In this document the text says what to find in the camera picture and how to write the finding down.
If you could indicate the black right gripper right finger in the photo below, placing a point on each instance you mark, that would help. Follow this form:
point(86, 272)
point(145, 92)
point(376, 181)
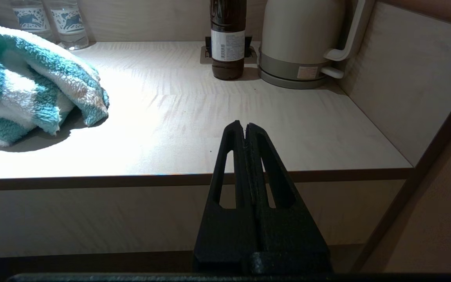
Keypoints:
point(288, 235)

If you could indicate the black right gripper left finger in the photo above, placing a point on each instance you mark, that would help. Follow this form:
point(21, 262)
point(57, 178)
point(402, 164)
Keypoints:
point(225, 235)

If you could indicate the teal white striped towel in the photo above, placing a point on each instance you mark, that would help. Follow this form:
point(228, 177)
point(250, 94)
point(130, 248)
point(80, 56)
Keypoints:
point(26, 86)

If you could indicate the grey kettle base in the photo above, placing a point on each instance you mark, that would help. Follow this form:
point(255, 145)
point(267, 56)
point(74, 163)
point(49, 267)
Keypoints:
point(288, 82)

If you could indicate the dark liquid bottle white label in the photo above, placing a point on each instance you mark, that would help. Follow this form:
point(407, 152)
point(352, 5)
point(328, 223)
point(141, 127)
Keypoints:
point(228, 43)

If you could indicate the beige electric kettle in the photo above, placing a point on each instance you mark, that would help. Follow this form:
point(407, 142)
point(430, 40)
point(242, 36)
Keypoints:
point(300, 27)

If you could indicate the clear water bottle blue label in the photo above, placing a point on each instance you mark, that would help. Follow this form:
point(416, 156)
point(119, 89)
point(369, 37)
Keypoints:
point(33, 17)
point(69, 23)

